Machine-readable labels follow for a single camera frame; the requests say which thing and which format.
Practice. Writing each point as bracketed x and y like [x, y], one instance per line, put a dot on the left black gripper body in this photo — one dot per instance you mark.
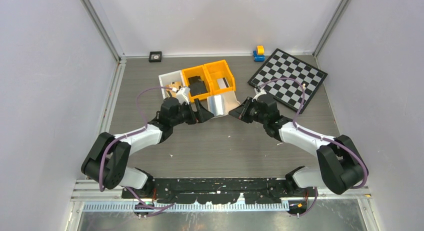
[185, 114]

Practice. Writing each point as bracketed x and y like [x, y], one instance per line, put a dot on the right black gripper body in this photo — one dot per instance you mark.
[252, 112]

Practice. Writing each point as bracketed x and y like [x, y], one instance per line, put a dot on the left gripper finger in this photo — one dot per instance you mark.
[204, 115]
[199, 108]

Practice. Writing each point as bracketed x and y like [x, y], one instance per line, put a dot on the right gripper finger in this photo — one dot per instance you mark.
[245, 105]
[238, 114]

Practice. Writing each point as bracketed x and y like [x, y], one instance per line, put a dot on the beige leather card holder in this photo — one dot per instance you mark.
[221, 104]

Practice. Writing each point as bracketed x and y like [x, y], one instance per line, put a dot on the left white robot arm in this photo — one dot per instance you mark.
[107, 160]

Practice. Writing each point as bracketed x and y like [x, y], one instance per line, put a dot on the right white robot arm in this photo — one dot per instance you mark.
[340, 166]

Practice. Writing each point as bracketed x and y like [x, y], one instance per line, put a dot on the black cards in orange bin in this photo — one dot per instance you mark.
[197, 86]

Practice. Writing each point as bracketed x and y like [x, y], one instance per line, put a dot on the gold cards in white bin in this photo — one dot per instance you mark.
[173, 88]

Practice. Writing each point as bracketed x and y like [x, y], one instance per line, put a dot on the white striped card in bin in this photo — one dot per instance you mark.
[222, 83]

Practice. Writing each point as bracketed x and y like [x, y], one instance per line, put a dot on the middle orange plastic bin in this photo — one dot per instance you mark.
[199, 70]

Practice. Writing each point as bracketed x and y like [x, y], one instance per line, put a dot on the orange plastic bin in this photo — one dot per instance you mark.
[220, 69]
[199, 70]

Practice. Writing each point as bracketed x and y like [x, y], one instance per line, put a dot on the white plastic bin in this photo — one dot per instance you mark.
[173, 79]

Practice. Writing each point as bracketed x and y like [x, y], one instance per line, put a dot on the right orange plastic bin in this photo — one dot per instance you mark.
[220, 69]

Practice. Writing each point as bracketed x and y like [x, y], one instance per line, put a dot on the black white chessboard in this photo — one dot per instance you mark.
[290, 92]

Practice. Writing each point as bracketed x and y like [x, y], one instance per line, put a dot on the blue yellow toy car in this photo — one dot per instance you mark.
[259, 54]

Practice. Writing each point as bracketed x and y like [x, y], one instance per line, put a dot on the small black square box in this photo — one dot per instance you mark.
[155, 56]

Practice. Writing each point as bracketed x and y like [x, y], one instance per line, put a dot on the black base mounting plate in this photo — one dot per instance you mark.
[218, 191]

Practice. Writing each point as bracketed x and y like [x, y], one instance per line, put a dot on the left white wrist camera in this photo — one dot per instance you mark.
[183, 94]

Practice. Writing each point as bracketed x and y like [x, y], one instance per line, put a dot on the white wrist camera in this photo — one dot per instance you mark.
[183, 94]
[259, 91]

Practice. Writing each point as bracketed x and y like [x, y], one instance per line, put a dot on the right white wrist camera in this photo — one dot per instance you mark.
[259, 91]

